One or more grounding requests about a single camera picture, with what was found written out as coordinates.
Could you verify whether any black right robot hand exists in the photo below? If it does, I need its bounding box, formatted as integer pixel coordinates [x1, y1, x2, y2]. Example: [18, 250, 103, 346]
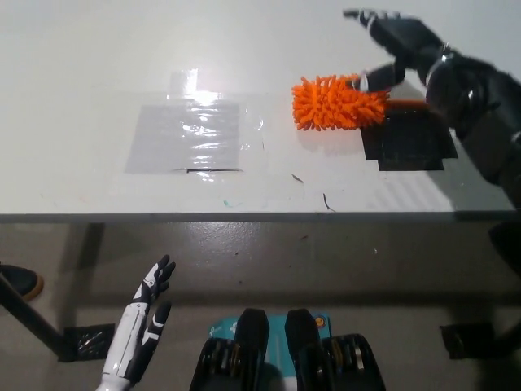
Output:
[343, 7, 449, 94]

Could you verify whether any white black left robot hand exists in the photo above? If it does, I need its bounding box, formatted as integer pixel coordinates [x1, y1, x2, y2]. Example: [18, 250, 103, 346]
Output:
[100, 254, 177, 387]

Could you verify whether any orange microfiber telescopic duster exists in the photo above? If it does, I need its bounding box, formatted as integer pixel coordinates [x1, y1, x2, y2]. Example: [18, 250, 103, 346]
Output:
[291, 73, 433, 132]

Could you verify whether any black tape patch on desk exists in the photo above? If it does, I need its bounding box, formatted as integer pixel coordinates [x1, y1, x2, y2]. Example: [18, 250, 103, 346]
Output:
[360, 112, 459, 172]

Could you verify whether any black tape patch on floor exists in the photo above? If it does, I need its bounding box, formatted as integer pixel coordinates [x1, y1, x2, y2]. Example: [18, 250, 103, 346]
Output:
[58, 323, 116, 362]

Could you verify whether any black slanted metal bar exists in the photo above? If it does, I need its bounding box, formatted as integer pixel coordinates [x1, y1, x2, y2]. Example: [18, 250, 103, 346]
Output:
[0, 272, 66, 358]

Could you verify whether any black shoe with tan sole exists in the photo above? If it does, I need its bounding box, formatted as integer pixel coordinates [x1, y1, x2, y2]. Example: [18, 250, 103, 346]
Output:
[0, 263, 45, 301]

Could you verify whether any grey sheet under clear tape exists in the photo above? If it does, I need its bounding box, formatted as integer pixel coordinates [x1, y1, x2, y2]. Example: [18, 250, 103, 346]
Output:
[124, 103, 245, 175]

